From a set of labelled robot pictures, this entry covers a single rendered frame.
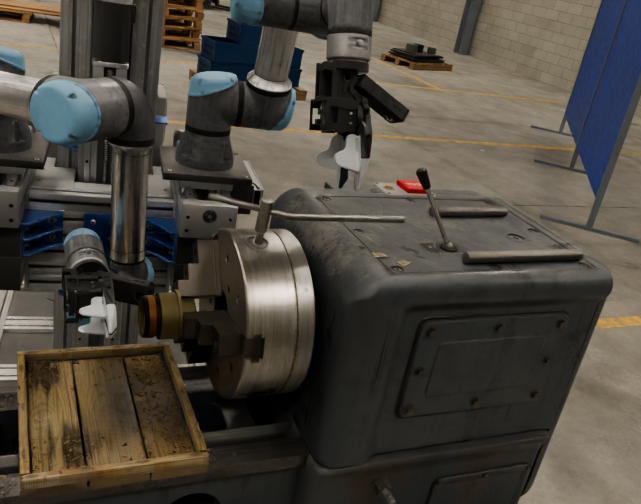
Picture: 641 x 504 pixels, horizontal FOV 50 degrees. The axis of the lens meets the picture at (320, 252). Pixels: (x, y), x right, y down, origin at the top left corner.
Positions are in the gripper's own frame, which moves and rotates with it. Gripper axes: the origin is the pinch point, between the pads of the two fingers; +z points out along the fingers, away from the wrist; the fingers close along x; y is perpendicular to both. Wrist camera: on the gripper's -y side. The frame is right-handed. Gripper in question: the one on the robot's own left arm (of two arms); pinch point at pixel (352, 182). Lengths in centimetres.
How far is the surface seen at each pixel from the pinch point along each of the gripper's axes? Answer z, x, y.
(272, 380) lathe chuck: 35.0, -1.2, 12.8
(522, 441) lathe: 53, 0, -44
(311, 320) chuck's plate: 23.8, 1.8, 7.3
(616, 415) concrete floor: 107, -113, -203
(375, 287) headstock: 16.5, 10.9, 0.3
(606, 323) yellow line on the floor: 84, -184, -270
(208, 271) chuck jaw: 17.7, -14.6, 21.1
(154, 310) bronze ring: 23.7, -10.5, 31.7
